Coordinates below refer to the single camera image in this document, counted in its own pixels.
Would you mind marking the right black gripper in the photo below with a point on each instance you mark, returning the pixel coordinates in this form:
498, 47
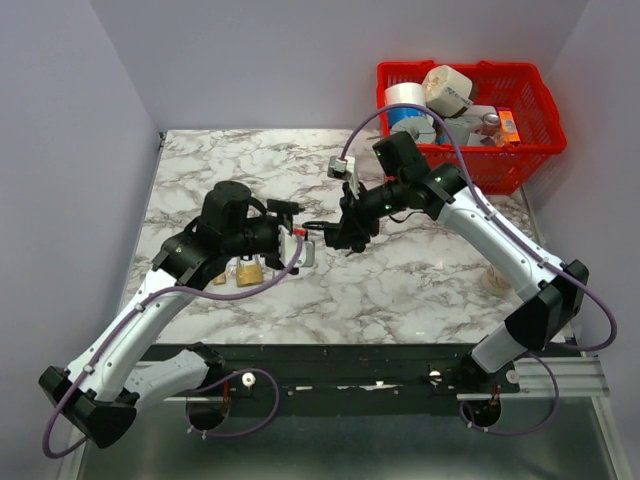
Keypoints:
356, 218

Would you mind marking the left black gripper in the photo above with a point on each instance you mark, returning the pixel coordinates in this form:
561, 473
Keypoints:
286, 212

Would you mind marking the black padlock with keys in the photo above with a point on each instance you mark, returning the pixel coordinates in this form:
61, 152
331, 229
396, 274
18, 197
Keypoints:
320, 227

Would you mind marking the large brass padlock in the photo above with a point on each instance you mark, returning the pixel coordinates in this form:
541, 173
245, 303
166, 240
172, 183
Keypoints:
248, 271

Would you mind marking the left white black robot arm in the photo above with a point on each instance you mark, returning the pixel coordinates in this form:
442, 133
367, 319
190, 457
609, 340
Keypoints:
101, 391

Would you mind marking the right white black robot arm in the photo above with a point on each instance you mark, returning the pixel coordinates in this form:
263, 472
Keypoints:
550, 289

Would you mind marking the small brass padlock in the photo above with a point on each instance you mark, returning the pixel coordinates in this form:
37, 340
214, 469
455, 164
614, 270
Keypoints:
220, 279

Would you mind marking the white blue tape roll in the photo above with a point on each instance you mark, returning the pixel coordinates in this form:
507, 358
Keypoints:
404, 96

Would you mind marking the white plastic bottle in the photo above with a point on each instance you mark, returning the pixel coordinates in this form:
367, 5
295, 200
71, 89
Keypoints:
494, 282

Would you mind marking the grey box in basket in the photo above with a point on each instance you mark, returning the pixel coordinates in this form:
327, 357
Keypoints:
462, 127

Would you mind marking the red plastic basket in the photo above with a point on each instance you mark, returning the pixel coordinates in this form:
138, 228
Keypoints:
496, 166

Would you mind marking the beige paper roll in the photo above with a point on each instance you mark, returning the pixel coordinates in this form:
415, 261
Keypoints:
447, 91

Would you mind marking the small metal can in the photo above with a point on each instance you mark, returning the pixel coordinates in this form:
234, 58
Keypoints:
491, 120

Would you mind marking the orange small box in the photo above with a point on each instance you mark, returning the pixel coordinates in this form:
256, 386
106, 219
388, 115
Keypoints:
508, 127

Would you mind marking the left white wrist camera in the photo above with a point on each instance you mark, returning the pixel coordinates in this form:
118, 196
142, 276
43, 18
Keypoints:
295, 243

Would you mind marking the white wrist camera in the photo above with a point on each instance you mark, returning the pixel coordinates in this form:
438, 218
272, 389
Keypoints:
295, 243
344, 169

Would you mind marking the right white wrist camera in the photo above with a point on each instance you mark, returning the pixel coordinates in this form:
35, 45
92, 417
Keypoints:
344, 169

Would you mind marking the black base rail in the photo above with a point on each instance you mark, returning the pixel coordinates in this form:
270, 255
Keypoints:
340, 380

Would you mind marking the aluminium frame rail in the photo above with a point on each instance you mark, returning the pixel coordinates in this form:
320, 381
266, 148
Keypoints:
576, 377

